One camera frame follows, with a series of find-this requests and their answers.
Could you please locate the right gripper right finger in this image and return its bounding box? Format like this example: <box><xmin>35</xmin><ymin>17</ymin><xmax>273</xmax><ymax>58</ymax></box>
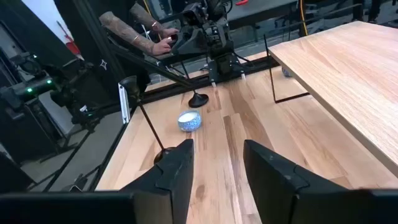
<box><xmin>243</xmin><ymin>139</ymin><xmax>348</xmax><ymax>224</ymax></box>

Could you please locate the person's left hand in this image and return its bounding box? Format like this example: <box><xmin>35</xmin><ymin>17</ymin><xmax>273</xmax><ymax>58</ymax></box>
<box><xmin>160</xmin><ymin>27</ymin><xmax>180</xmax><ymax>39</ymax></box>

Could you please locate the black equipment box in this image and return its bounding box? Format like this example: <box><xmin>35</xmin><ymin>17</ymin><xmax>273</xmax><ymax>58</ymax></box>
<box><xmin>0</xmin><ymin>99</ymin><xmax>63</xmax><ymax>164</ymax></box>

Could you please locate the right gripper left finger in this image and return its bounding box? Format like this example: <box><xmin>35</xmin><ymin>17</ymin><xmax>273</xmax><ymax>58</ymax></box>
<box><xmin>119</xmin><ymin>139</ymin><xmax>195</xmax><ymax>224</ymax></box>

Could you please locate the person's right hand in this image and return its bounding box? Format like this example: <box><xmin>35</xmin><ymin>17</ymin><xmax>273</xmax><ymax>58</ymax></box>
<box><xmin>151</xmin><ymin>37</ymin><xmax>175</xmax><ymax>56</ymax></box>

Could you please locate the person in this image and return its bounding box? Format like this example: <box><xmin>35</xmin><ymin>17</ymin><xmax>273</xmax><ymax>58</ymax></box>
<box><xmin>54</xmin><ymin>0</ymin><xmax>152</xmax><ymax>94</ymax></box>

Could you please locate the person's left forearm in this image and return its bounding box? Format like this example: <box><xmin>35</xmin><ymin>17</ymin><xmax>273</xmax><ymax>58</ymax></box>
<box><xmin>129</xmin><ymin>2</ymin><xmax>163</xmax><ymax>32</ymax></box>

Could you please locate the tall black candlestick holder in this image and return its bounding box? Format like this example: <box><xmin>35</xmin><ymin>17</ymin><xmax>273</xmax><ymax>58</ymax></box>
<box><xmin>119</xmin><ymin>75</ymin><xmax>177</xmax><ymax>165</ymax></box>

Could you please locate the person's right forearm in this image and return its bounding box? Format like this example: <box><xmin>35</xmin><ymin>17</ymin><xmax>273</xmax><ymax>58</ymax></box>
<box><xmin>98</xmin><ymin>11</ymin><xmax>156</xmax><ymax>54</ymax></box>

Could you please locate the person's hand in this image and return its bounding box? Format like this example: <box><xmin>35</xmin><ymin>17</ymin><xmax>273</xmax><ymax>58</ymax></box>
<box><xmin>160</xmin><ymin>27</ymin><xmax>180</xmax><ymax>39</ymax></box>
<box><xmin>151</xmin><ymin>37</ymin><xmax>175</xmax><ymax>56</ymax></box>

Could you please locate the silver metal bracket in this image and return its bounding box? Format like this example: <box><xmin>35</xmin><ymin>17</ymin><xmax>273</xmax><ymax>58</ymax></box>
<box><xmin>118</xmin><ymin>83</ymin><xmax>132</xmax><ymax>124</ymax></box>

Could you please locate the black frame strut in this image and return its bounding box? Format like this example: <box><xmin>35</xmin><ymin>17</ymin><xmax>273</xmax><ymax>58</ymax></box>
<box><xmin>104</xmin><ymin>29</ymin><xmax>195</xmax><ymax>90</ymax></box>

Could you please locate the blue patterned candle tin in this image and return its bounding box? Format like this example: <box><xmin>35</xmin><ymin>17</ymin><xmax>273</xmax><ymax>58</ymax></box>
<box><xmin>177</xmin><ymin>110</ymin><xmax>202</xmax><ymax>133</ymax></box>

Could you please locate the yellow hanging cable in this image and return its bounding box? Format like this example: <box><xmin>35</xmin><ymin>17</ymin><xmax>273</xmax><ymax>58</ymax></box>
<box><xmin>298</xmin><ymin>0</ymin><xmax>309</xmax><ymax>37</ymax></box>

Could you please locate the grey table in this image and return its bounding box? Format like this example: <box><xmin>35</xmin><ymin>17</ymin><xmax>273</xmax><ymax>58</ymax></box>
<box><xmin>226</xmin><ymin>0</ymin><xmax>300</xmax><ymax>30</ymax></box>

